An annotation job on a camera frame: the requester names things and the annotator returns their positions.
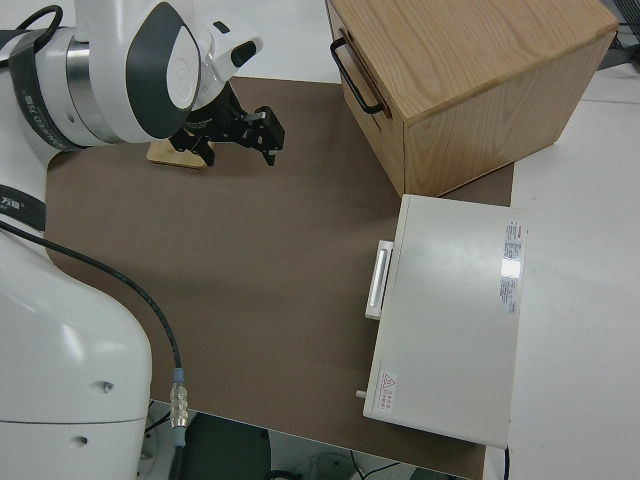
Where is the cream toaster oven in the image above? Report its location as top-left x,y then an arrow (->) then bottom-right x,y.
355,193 -> 530,449

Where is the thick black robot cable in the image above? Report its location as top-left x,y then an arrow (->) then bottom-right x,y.
0,219 -> 190,480

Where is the small wooden block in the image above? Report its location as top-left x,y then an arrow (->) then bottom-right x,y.
146,139 -> 217,172

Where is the wooden drawer cabinet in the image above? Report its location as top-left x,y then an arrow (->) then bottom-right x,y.
323,0 -> 619,197

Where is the brown table mat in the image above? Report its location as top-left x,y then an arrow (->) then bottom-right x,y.
43,74 -> 517,480

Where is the black metal frame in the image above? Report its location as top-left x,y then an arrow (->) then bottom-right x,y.
607,0 -> 640,76

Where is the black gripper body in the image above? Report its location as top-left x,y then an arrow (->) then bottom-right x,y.
186,86 -> 257,147

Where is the black velcro strap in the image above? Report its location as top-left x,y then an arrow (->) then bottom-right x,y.
8,28 -> 84,152
0,183 -> 49,232

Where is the black cabinet handle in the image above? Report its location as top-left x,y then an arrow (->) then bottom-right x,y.
329,38 -> 386,115

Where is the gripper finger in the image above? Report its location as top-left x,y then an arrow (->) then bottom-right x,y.
249,105 -> 287,168
169,128 -> 218,169

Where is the red warning sticker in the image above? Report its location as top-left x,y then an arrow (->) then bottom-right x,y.
378,370 -> 400,410

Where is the printed toaster label sticker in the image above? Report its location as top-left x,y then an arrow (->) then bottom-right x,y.
498,221 -> 526,315

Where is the toaster oven door handle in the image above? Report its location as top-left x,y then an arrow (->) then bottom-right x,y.
363,239 -> 396,321

